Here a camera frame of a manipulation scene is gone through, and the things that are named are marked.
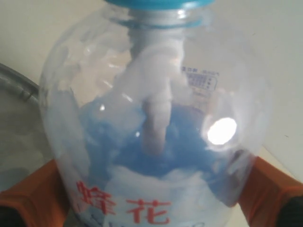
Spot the blue lotion pump bottle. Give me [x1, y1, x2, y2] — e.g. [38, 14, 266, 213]
[40, 0, 271, 227]

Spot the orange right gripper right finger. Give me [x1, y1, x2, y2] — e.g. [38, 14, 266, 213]
[238, 157, 303, 227]

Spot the round steel plate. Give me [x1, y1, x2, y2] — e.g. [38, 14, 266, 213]
[0, 64, 53, 191]

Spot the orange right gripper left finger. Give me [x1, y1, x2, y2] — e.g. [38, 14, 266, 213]
[0, 160, 70, 227]

